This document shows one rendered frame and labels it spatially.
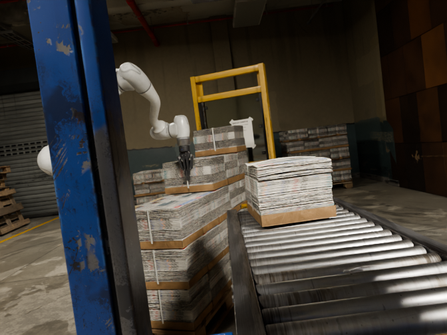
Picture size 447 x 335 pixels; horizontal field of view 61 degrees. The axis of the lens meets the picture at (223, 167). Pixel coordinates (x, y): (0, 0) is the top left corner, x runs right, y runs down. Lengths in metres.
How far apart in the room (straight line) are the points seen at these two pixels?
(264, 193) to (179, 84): 7.97
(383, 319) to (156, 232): 1.58
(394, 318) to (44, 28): 0.68
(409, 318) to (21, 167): 9.85
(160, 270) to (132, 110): 7.42
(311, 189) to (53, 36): 1.12
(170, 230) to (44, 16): 1.68
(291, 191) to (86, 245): 1.02
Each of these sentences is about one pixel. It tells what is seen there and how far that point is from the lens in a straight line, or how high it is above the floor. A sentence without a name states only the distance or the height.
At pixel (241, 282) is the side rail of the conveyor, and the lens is 0.92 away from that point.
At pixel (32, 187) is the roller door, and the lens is 10.14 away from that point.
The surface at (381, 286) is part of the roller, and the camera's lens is 0.87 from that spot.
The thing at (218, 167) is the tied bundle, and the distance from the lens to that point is 2.71.
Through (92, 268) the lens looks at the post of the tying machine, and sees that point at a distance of 0.52.
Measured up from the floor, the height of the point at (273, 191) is 0.93.
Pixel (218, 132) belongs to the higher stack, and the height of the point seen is 1.25.
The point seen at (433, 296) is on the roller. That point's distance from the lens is 0.84.
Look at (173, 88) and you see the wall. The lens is 9.27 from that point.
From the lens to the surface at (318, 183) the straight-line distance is 1.46.
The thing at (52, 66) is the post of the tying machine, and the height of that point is 1.24.
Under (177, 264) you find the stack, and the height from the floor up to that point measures 0.51.
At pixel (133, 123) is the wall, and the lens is 9.35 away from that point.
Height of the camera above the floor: 1.12
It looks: 3 degrees down
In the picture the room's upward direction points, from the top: 7 degrees counter-clockwise
